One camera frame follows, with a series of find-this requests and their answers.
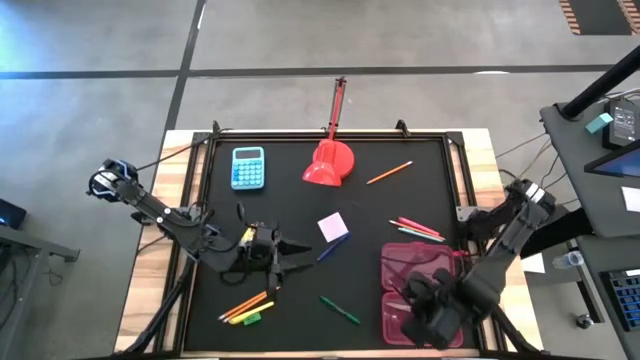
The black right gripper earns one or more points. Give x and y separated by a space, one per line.
440 310

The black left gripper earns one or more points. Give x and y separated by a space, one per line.
265 250

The blue pen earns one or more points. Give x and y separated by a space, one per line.
332 247

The white sticky note pad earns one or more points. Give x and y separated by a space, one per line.
333 226

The pink plastic pencil case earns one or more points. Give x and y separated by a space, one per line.
395 252

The green pen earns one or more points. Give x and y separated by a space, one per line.
340 310

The orange pencil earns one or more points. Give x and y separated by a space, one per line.
390 172
245 306
247 310

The yellow highlighter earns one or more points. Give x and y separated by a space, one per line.
252 313

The teal pen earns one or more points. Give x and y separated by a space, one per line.
420 235

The green eraser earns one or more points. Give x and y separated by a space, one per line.
252 319

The thin red pen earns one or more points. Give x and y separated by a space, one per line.
417 230

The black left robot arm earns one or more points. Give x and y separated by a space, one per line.
165 220

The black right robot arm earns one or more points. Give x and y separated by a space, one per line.
505 245

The small red plastic piece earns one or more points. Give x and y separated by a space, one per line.
460 254

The red desk lamp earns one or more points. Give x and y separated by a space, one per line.
327 162

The teal calculator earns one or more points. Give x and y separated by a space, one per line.
248 168

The white paper sheet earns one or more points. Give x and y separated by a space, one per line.
534 263

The clear water bottle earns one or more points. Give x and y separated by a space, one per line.
567 260

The black caster wheel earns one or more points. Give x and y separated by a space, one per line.
584 321

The dark grey lower desk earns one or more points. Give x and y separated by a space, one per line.
595 260

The black keyboard with lit keys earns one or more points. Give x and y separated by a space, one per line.
627 300

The dark grey side desk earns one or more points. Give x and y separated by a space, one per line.
575 145

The white paper note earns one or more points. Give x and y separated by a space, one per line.
631 199

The laptop screen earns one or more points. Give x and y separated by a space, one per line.
620 167

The teal block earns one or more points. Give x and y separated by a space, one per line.
599 123

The grey metal desk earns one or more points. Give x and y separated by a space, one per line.
30 250

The black power adapter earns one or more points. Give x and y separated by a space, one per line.
620 122

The black device with blue light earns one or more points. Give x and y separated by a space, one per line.
10 214

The black pole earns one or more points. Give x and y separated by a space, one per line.
597 87

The black aluminium table frame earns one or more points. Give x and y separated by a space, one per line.
275 135

